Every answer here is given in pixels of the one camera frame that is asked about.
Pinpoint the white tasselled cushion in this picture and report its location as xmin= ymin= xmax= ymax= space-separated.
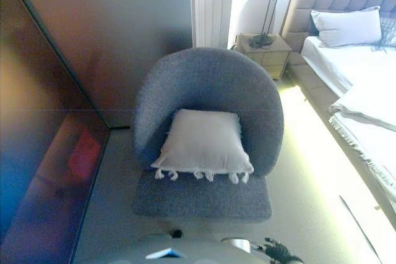
xmin=150 ymin=108 xmax=255 ymax=184

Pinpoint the grey fabric tub armchair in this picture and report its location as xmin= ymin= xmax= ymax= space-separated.
xmin=132 ymin=47 xmax=285 ymax=223

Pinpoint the beige bedside table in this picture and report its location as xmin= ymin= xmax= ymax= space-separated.
xmin=236 ymin=33 xmax=293 ymax=80

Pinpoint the white ribbed radiator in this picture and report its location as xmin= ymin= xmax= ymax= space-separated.
xmin=189 ymin=0 xmax=235 ymax=49

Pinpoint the bed with upholstered headboard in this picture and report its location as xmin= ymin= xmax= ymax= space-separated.
xmin=280 ymin=0 xmax=396 ymax=222

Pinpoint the silver robot torso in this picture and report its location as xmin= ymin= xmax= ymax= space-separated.
xmin=108 ymin=234 xmax=258 ymax=264

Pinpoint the dark glossy cabinet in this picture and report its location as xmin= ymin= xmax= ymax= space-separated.
xmin=0 ymin=0 xmax=111 ymax=264

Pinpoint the white bed pillow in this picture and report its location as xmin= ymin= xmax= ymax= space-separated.
xmin=310 ymin=5 xmax=383 ymax=49

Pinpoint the white fringed duvet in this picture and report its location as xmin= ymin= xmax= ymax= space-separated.
xmin=327 ymin=69 xmax=396 ymax=198

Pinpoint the blue-grey fringed throw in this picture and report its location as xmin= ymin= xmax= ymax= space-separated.
xmin=370 ymin=15 xmax=396 ymax=55

